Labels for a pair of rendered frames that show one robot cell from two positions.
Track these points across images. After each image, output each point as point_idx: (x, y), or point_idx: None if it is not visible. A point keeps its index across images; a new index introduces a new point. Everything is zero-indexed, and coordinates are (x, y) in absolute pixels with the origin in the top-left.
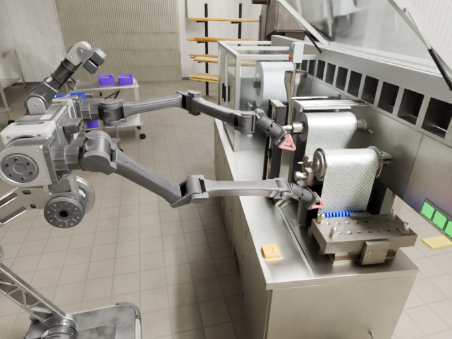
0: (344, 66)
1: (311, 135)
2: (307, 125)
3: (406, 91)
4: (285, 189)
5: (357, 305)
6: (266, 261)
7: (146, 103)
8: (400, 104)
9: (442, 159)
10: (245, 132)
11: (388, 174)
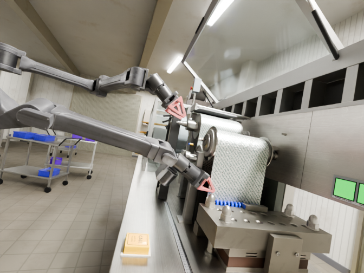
0: (229, 104)
1: (203, 129)
2: (200, 120)
3: (284, 92)
4: (168, 149)
5: None
6: (124, 257)
7: (51, 68)
8: (280, 102)
9: (346, 121)
10: (135, 86)
11: (278, 167)
